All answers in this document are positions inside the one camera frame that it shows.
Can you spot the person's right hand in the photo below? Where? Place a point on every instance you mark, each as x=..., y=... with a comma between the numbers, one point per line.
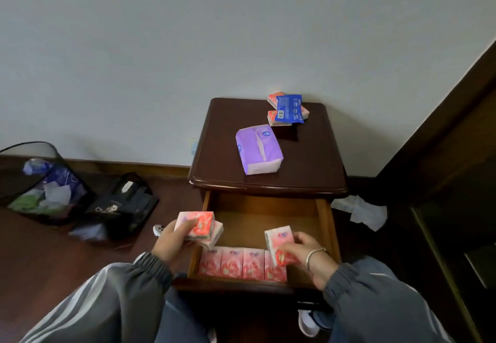
x=314, y=261

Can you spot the person's left hand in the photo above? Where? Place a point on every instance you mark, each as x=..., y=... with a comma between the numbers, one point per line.
x=170, y=242

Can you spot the person's right thumb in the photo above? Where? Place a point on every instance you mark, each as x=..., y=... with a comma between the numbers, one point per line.
x=286, y=248

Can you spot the person's left thumb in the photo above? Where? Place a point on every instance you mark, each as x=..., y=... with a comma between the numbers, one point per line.
x=189, y=225

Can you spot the pink tissue packet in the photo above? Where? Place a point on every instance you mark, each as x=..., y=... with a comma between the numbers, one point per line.
x=232, y=263
x=201, y=223
x=274, y=240
x=254, y=264
x=210, y=262
x=214, y=237
x=274, y=98
x=273, y=118
x=274, y=273

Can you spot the person's left forearm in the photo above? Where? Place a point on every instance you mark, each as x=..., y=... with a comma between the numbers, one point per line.
x=112, y=300

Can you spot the person's right forearm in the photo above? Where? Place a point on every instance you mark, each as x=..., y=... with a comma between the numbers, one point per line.
x=379, y=308

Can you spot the small white plug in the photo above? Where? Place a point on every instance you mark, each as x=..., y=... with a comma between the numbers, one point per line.
x=158, y=230

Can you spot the open wooden drawer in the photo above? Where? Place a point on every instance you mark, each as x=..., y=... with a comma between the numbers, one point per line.
x=248, y=218

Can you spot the black bag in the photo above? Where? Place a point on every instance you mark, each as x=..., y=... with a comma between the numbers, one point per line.
x=124, y=207

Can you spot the white shoe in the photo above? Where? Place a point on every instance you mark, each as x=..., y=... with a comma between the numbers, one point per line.
x=307, y=324

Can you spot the white crumpled paper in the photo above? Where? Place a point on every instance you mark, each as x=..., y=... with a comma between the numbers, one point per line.
x=364, y=211

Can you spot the dark brown wooden nightstand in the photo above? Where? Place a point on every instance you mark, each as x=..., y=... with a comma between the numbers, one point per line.
x=310, y=160

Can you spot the grey plastic bag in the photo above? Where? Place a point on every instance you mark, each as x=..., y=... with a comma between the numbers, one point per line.
x=88, y=232

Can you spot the purple soft tissue pack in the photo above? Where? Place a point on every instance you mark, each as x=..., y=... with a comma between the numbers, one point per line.
x=257, y=149

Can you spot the white crumpled tissue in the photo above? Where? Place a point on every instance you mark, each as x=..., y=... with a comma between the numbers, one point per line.
x=58, y=192

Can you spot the blue tissue packet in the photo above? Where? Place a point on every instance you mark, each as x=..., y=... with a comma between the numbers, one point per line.
x=289, y=108

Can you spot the purple plastic wrapper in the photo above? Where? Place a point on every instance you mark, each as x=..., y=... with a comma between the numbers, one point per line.
x=58, y=174

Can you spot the green plastic wrapper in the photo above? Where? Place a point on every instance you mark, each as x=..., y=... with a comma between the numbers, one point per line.
x=27, y=201

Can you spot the dark wooden furniture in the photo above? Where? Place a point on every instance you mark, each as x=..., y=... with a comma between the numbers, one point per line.
x=445, y=184

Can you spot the black mesh waste bin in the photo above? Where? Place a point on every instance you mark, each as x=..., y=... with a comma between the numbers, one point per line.
x=23, y=168

